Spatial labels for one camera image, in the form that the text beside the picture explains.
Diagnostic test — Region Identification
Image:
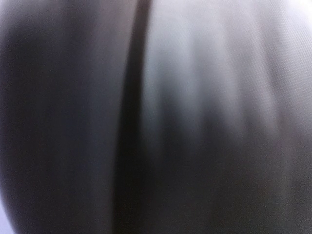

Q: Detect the beige folding umbrella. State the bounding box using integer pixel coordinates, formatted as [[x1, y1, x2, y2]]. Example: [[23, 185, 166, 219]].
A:
[[0, 0, 312, 234]]

